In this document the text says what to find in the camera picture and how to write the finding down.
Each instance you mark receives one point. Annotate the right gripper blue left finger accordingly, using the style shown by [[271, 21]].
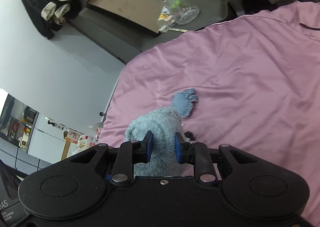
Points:
[[142, 150]]

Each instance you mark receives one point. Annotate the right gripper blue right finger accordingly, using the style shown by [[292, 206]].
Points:
[[185, 148]]

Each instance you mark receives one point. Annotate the fluffy blue-grey plush toy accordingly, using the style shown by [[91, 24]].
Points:
[[164, 123]]

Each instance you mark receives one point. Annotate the pink bed sheet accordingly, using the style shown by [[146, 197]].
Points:
[[257, 80]]

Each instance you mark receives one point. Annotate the brown cardboard tray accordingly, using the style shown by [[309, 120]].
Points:
[[140, 14]]

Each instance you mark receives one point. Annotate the clear plastic water jug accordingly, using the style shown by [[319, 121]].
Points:
[[183, 11]]

